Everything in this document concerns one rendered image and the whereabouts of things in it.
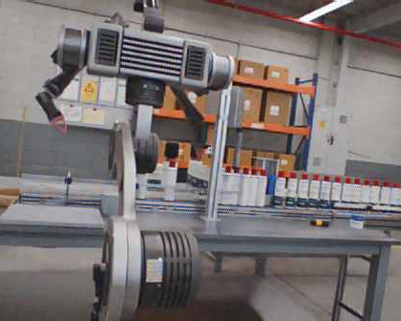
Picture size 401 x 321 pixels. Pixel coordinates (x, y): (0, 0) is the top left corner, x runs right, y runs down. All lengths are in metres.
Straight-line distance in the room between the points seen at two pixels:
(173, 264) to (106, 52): 0.72
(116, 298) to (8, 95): 5.73
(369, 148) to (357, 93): 1.11
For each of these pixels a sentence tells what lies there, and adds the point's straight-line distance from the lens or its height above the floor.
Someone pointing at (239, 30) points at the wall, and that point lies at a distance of 7.11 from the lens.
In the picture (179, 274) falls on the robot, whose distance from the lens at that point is 0.89.
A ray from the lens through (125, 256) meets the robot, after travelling 0.84.
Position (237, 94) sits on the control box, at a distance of 1.91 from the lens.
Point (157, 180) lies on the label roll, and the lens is 2.38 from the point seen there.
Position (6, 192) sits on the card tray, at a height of 0.85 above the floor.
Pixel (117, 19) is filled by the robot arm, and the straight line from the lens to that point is 1.79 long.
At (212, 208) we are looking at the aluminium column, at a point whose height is 0.88.
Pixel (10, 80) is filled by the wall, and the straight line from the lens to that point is 6.45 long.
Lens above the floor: 1.19
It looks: 3 degrees down
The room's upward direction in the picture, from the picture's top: 7 degrees clockwise
